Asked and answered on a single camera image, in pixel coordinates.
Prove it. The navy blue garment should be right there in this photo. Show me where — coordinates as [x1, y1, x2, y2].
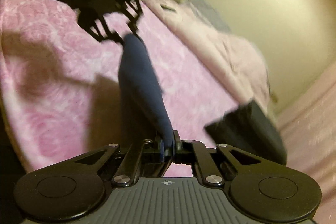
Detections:
[118, 34, 174, 149]

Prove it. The stack of folded dark clothes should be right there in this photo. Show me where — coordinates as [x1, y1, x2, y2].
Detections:
[205, 100, 287, 165]

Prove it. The small dark object on quilt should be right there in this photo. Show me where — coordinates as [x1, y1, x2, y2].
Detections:
[160, 5, 176, 12]

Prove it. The grey striped pillow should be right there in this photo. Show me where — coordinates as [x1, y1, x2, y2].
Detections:
[186, 0, 231, 33]

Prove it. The pink embroidered curtain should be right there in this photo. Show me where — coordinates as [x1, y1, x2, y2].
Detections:
[278, 71, 335, 223]

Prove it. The pink rose pattern blanket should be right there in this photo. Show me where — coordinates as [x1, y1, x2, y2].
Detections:
[1, 0, 237, 172]

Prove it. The pale pink quilt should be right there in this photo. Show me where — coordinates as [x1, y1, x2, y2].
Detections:
[141, 0, 270, 113]

